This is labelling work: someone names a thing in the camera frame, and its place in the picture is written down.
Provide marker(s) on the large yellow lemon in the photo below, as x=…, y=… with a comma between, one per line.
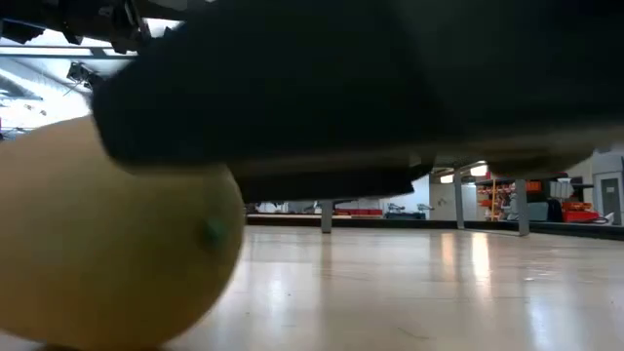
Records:
x=112, y=244

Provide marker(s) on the black ceiling spotlight cluster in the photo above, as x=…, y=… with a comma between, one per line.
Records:
x=80, y=73

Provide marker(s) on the grey perforated metal shelf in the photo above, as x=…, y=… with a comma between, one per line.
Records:
x=521, y=209

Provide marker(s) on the parts bin rack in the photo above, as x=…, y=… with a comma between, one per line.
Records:
x=575, y=214

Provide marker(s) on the black table frame rail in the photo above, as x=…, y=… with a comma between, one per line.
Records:
x=560, y=230

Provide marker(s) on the grey door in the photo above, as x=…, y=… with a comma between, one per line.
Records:
x=610, y=200

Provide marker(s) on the black overhead frame bar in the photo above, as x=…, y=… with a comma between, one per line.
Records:
x=97, y=51

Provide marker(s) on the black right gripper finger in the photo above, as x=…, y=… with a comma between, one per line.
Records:
x=331, y=183
x=273, y=88

